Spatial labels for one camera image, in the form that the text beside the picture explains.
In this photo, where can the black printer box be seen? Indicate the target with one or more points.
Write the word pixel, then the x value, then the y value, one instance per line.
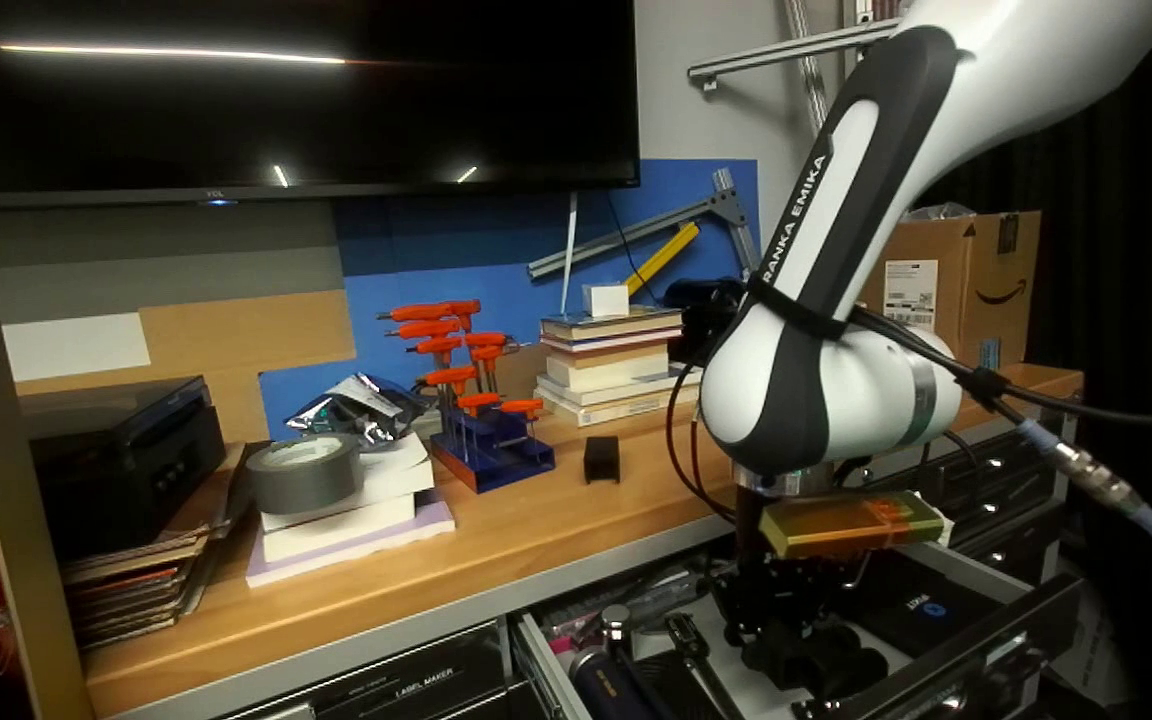
pixel 123 461

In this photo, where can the brown cork panel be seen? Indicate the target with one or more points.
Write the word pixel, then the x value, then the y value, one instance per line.
pixel 240 354

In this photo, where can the thick white book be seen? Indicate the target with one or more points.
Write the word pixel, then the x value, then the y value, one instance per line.
pixel 618 369

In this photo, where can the black binder stack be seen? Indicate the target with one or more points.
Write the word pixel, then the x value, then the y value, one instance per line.
pixel 136 582

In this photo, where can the white book stack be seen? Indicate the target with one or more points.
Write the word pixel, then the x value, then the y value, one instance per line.
pixel 380 501

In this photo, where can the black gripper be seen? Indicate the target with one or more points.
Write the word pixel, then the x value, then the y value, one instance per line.
pixel 752 534

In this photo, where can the claw hammer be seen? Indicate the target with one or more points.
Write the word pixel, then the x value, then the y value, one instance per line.
pixel 643 233

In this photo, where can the crinkled foil packets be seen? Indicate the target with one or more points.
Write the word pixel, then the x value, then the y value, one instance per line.
pixel 358 407

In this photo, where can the black curtain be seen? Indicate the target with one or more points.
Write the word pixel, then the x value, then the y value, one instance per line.
pixel 1136 264

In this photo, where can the black drawer cabinet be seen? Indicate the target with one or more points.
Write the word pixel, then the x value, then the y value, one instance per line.
pixel 400 683

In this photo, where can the metal wall rail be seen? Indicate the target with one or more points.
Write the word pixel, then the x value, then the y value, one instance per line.
pixel 790 48

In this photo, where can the black rectangular case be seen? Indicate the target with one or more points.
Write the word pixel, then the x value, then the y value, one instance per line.
pixel 621 689

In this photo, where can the dark blue flat box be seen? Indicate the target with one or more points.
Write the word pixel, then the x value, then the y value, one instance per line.
pixel 916 603

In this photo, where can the white paper sheet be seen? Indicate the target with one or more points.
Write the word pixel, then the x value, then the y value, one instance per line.
pixel 79 346

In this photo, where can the lilac flat board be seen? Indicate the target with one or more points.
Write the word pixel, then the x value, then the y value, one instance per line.
pixel 349 555

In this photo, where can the black metal drawer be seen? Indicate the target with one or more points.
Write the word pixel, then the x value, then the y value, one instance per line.
pixel 976 643

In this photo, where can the yellow spirit level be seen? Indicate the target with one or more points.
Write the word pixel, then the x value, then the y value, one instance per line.
pixel 660 256

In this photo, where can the small white box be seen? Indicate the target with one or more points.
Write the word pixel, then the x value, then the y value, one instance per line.
pixel 609 303

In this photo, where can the wide pale book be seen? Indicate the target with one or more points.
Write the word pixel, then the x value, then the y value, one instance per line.
pixel 609 407

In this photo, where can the beige upright post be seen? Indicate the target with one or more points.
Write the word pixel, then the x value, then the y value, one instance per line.
pixel 0 467

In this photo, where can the chunky black plastic part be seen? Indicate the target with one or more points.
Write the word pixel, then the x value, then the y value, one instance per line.
pixel 816 661

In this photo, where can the dark cover book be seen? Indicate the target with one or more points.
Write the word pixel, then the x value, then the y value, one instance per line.
pixel 609 329

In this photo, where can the large black television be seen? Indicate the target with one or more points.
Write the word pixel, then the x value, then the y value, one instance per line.
pixel 290 95

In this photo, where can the blue wall panel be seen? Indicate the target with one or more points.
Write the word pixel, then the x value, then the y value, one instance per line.
pixel 471 253

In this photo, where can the silver metal bowl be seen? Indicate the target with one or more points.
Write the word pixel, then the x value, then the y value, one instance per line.
pixel 300 473

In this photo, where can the cardboard shipping box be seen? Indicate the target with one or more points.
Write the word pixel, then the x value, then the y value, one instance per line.
pixel 991 286

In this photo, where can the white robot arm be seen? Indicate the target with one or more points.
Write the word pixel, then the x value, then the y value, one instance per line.
pixel 857 264

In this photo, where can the thin white rod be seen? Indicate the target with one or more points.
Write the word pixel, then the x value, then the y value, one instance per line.
pixel 569 241

